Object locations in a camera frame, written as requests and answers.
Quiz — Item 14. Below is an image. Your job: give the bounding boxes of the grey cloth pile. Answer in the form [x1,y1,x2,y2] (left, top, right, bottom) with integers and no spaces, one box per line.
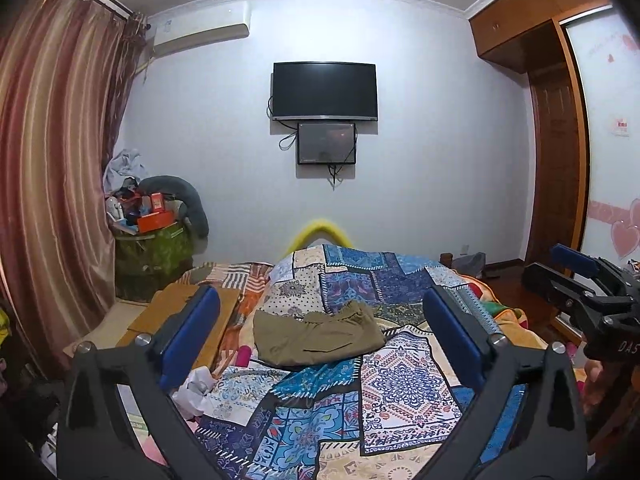
[102,148,149,194]

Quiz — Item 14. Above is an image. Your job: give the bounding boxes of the orange box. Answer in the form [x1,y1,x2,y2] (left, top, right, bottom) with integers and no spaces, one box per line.
[137,210,175,234]

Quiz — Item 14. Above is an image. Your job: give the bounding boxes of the green patterned storage box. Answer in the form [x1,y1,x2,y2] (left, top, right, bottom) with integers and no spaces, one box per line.
[115,223,193,302]

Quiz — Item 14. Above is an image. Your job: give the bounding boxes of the white air conditioner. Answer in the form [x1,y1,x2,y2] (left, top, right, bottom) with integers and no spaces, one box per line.
[152,1,250,58]

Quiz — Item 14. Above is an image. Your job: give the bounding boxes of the striped red gold curtain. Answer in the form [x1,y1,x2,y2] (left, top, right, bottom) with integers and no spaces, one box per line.
[1,0,145,377]

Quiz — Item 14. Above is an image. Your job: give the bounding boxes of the blue patchwork quilt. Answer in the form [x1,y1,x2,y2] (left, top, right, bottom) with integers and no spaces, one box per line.
[189,244,506,479]

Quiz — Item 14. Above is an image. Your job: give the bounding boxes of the colourful fleece blanket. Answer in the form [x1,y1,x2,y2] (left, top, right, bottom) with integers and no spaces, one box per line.
[459,273,591,411]

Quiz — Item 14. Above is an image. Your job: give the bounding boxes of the yellow bed rail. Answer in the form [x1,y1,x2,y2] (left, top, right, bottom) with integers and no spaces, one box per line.
[283,219,354,256]

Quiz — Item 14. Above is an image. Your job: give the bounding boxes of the black wall television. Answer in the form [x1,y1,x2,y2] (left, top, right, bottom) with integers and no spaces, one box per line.
[271,62,378,122]

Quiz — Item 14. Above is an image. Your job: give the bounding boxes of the wooden overhead cabinet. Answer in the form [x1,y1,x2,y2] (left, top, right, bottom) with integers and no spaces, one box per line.
[470,0,608,74]

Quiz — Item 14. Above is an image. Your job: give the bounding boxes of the white crumpled cloth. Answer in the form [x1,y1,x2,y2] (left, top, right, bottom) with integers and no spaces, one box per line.
[170,366,216,419]

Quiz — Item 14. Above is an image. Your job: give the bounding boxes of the grey backpack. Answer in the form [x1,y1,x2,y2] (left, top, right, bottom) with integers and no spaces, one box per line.
[451,252,486,278]

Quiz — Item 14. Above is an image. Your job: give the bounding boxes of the wooden door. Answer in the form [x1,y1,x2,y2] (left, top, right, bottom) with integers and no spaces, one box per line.
[526,65,579,266]

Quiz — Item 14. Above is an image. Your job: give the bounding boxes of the small black wall monitor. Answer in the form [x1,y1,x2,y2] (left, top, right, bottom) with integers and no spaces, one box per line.
[296,122,357,166]

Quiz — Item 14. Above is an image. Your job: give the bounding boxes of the olive khaki shorts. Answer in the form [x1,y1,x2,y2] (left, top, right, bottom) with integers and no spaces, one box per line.
[253,301,385,367]

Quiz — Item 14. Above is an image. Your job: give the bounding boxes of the grey neck pillow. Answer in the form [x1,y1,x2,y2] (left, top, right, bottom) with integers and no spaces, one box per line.
[138,176,209,240]

